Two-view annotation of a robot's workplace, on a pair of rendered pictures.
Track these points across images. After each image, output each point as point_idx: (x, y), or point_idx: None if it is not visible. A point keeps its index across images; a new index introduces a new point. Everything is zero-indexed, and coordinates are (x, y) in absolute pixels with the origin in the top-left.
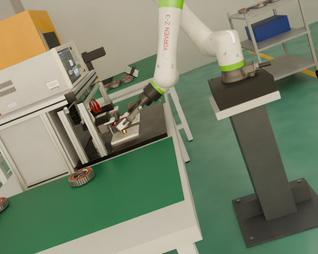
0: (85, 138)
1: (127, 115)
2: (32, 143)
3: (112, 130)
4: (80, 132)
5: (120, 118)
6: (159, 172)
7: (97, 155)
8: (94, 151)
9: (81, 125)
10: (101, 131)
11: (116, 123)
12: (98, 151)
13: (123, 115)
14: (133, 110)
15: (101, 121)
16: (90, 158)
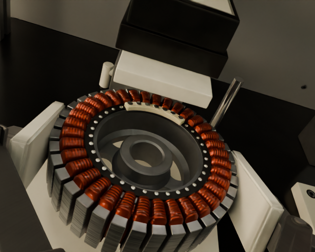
0: (255, 74)
1: (250, 224)
2: None
3: (301, 177)
4: (240, 27)
5: (236, 162)
6: None
7: None
8: (79, 70)
9: (302, 32)
10: (305, 132)
11: (174, 133)
12: (46, 77)
13: (249, 180)
14: None
15: (129, 3)
16: (12, 46)
